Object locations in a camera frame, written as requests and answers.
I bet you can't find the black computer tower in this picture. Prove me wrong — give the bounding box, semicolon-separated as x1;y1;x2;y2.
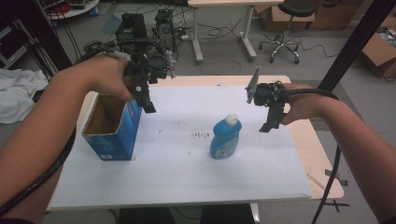
115;12;149;54

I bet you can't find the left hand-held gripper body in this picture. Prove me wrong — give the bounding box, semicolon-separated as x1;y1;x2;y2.
122;49;177;86

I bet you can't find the small cardboard box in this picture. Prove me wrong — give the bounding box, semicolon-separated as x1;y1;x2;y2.
255;4;316;32

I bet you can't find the round white table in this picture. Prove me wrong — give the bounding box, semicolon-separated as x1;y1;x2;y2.
46;0;101;21

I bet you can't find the person's left hand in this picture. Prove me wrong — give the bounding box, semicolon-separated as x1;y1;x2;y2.
85;53;138;103

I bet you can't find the large cardboard box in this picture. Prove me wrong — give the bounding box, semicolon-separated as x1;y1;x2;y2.
306;0;366;32

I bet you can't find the gray computer tower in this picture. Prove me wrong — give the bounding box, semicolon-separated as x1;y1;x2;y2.
154;8;176;53

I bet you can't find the black metal post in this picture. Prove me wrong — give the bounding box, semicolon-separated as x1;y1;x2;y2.
317;0;396;93

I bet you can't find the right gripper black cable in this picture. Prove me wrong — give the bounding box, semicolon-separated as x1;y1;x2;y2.
280;88;343;224

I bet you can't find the white cloth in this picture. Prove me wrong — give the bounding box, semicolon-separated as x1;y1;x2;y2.
0;68;50;125

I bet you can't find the blue cardboard box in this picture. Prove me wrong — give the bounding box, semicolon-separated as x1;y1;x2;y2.
81;92;144;161

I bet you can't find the light wooden table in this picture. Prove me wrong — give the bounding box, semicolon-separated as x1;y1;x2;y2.
46;74;346;213

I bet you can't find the blue bottle with white cap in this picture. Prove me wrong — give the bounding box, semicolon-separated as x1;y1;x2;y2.
209;113;243;161

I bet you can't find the person's right hand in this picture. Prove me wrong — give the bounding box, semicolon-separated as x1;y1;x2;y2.
279;83;328;126

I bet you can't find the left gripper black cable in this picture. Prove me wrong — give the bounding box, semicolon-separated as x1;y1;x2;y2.
0;39;166;218

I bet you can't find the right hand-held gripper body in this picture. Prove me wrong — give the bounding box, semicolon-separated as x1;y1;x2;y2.
245;65;288;108

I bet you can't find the black stand with cables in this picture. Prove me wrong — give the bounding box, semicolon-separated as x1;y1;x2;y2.
8;0;75;73

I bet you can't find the white-legged desk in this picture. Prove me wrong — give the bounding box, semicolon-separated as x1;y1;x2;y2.
187;0;285;63

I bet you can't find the white foam board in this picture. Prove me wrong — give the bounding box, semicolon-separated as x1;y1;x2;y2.
49;84;313;209

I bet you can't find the black swivel stool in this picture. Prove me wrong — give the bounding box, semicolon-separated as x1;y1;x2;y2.
259;0;318;65

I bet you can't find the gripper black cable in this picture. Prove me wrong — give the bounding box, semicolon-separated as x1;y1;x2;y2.
280;88;343;224
0;39;166;218

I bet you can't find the open cardboard box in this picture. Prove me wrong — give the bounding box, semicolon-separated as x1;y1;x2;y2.
360;15;396;80

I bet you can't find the thin wooden stick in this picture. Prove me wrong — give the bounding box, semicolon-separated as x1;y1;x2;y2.
306;173;327;191

